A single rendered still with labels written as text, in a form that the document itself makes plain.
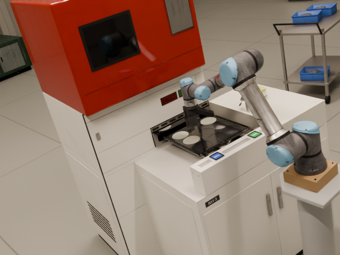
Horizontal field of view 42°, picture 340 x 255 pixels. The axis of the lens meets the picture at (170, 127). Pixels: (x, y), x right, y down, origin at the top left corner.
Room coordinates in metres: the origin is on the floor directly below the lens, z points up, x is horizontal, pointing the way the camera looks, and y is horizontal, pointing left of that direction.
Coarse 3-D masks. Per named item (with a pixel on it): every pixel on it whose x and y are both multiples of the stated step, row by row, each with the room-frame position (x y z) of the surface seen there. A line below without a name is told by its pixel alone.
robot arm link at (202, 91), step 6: (192, 84) 2.22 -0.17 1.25; (198, 84) 2.19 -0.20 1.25; (204, 84) 2.18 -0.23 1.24; (210, 84) 2.19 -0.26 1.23; (192, 90) 2.18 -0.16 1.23; (198, 90) 2.14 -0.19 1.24; (204, 90) 2.13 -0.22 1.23; (210, 90) 2.17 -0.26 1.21; (192, 96) 2.18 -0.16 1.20; (198, 96) 2.13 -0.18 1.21; (204, 96) 2.13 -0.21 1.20
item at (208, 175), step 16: (240, 144) 1.98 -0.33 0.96; (256, 144) 1.97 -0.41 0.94; (208, 160) 1.90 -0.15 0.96; (224, 160) 1.87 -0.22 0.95; (240, 160) 1.92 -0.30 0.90; (256, 160) 1.97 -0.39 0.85; (192, 176) 1.88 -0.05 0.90; (208, 176) 1.82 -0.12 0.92; (224, 176) 1.86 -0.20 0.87; (208, 192) 1.81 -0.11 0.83
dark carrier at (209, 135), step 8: (200, 120) 2.50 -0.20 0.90; (216, 120) 2.45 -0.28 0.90; (224, 120) 2.42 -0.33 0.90; (184, 128) 2.45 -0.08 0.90; (192, 128) 2.42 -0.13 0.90; (208, 128) 2.37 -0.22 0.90; (216, 128) 2.35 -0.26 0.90; (224, 128) 2.32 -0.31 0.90; (232, 128) 2.29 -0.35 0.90; (240, 128) 2.27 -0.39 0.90; (168, 136) 2.39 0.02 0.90; (208, 136) 2.26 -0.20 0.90; (216, 136) 2.24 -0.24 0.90; (224, 136) 2.22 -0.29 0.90; (184, 144) 2.24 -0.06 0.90; (192, 144) 2.22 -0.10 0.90; (200, 144) 2.19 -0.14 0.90; (208, 144) 2.17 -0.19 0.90; (216, 144) 2.15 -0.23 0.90; (200, 152) 2.10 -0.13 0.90
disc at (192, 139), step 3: (186, 138) 2.31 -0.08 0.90; (189, 138) 2.30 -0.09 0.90; (192, 138) 2.29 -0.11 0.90; (195, 138) 2.28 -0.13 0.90; (198, 138) 2.27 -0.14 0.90; (183, 141) 2.28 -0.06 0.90; (186, 141) 2.27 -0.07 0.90; (189, 141) 2.26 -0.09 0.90; (192, 141) 2.25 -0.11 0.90; (195, 141) 2.24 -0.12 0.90
